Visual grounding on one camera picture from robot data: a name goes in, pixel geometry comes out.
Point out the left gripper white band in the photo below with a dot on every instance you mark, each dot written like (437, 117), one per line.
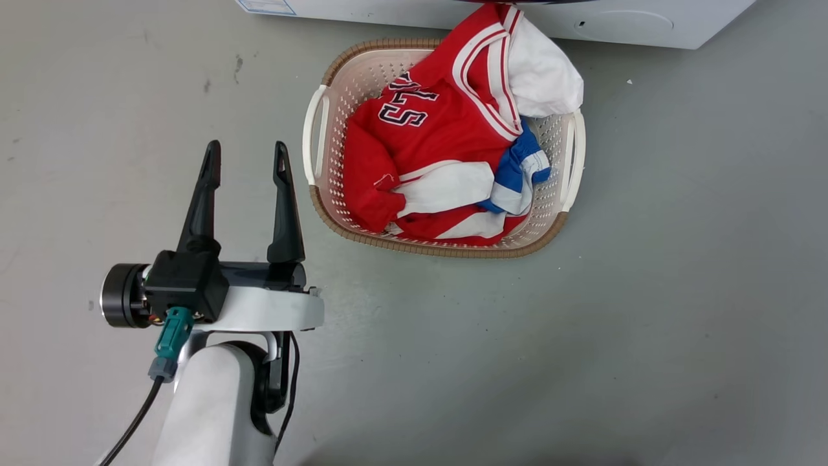
(272, 309)

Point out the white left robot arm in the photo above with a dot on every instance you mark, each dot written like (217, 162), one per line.
(213, 408)

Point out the white washing machine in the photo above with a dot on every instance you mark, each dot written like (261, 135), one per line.
(686, 19)

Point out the beige plastic laundry basket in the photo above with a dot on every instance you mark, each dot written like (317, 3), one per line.
(336, 110)

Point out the red and white jersey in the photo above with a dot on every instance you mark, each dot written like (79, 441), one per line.
(440, 123)

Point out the blue and white garment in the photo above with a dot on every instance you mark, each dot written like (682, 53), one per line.
(517, 175)

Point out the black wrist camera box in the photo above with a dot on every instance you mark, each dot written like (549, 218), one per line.
(186, 285)

